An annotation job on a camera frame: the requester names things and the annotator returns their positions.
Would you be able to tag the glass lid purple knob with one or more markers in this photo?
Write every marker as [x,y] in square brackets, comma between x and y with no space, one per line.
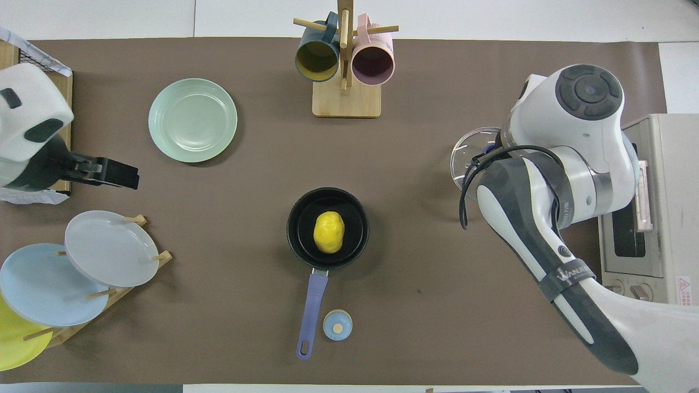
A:
[464,158]

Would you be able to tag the pink mug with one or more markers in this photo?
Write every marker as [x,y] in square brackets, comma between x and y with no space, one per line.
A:
[373,64]

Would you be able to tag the pale green plate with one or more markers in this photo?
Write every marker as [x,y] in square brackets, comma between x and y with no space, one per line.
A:
[192,120]

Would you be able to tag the yellow plate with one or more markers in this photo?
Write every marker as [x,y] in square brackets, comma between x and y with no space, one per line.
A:
[13,344]

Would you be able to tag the beige toaster oven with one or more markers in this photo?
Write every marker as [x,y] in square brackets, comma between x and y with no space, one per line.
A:
[663,262]

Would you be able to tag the wooden mug tree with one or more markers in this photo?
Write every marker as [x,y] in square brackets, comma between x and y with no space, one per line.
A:
[347,101]

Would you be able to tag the dark blue mug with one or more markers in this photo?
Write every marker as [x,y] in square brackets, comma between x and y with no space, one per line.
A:
[317,60]

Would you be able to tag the light blue plate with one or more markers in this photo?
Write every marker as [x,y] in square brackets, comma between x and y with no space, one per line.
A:
[43,286]

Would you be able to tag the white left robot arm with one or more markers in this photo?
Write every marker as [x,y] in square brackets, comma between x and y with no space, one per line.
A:
[27,98]

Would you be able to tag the yellow lemon toy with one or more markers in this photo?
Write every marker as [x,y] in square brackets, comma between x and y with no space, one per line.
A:
[329,232]

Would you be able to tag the grey plate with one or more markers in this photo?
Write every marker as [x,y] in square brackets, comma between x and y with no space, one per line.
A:
[109,248]

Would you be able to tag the brown table mat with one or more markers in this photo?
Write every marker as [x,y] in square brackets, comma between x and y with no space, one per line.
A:
[409,300]

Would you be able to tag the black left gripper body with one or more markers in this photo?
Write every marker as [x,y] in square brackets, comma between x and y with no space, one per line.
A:
[46,169]

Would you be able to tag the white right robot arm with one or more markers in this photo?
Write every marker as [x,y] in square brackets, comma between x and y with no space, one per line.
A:
[579,142]

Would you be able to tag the wooden plate rack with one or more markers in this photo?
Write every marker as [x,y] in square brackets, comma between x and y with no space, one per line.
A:
[117,295]

